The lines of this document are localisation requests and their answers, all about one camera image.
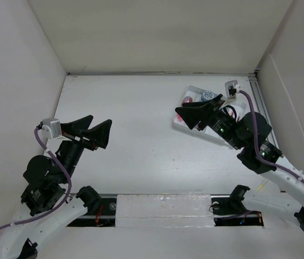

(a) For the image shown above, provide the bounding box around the white divided tray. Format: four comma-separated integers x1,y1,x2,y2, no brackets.
173,86,246,146

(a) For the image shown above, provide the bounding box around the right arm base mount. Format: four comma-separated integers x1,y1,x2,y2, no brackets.
209,185,264,227

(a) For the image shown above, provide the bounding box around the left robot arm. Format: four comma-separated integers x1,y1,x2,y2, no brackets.
0,115,116,258

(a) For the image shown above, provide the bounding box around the red wires left slot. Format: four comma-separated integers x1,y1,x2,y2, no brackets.
94,206,106,226

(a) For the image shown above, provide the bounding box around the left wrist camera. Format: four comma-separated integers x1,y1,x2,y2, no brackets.
37,118,62,140

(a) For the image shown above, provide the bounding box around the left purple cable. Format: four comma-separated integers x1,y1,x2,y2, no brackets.
0,126,73,243

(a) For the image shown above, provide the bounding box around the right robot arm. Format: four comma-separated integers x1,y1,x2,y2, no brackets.
175,95,304,232

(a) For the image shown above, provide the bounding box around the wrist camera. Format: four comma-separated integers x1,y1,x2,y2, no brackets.
225,80,240,101
37,118,62,140

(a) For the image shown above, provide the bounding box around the purple cable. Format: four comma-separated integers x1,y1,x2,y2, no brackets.
213,88,304,223
0,126,73,243

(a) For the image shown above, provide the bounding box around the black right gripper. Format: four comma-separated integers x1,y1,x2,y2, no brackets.
175,93,245,150

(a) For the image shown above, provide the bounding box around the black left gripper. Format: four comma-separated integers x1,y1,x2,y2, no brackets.
59,114,113,182

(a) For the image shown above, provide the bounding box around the pink capped tube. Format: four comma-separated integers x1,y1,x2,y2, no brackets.
177,96,193,121

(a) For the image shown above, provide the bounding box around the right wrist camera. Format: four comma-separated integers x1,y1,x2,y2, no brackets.
225,80,240,101

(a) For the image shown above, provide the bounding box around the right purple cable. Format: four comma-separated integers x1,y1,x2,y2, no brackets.
213,88,304,223

